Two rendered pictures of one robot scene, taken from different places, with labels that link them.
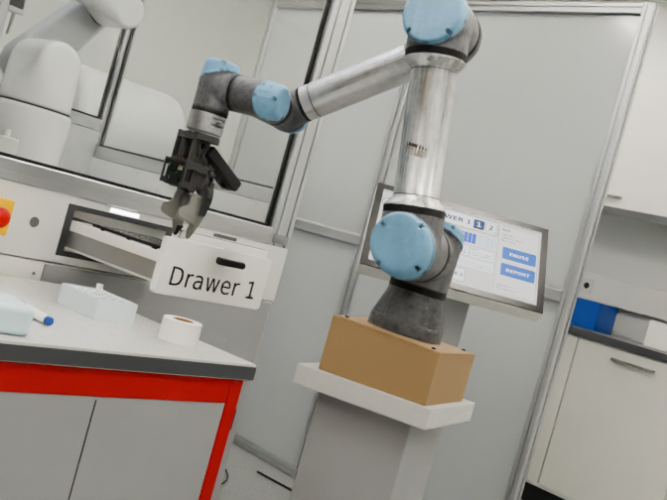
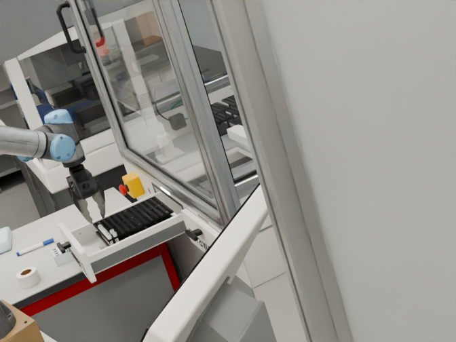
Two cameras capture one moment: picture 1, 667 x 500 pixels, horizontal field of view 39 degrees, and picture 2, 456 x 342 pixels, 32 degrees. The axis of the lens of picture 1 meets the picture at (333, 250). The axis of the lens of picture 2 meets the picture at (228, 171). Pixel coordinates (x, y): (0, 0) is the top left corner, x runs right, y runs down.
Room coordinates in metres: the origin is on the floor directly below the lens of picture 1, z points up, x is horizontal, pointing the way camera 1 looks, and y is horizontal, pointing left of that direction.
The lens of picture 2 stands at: (3.51, -1.47, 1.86)
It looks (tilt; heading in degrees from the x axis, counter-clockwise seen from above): 21 degrees down; 121
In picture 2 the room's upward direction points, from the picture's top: 17 degrees counter-clockwise
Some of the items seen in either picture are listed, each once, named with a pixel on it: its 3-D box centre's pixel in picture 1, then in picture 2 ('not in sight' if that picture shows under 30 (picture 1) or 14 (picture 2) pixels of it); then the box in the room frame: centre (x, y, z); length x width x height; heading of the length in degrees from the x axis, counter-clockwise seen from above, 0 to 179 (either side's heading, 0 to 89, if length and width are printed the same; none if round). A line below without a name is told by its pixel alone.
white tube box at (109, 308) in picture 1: (97, 304); (70, 250); (1.70, 0.39, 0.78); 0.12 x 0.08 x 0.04; 48
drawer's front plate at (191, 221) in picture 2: (220, 262); (206, 239); (2.33, 0.26, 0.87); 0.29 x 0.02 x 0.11; 140
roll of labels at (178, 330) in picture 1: (180, 330); (28, 277); (1.64, 0.22, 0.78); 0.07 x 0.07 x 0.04
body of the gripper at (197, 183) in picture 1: (193, 162); (79, 176); (1.91, 0.32, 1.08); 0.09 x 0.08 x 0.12; 140
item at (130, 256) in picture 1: (149, 256); (138, 226); (2.02, 0.38, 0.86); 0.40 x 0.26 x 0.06; 50
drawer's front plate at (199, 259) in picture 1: (213, 274); (76, 251); (1.88, 0.22, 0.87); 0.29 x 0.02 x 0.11; 140
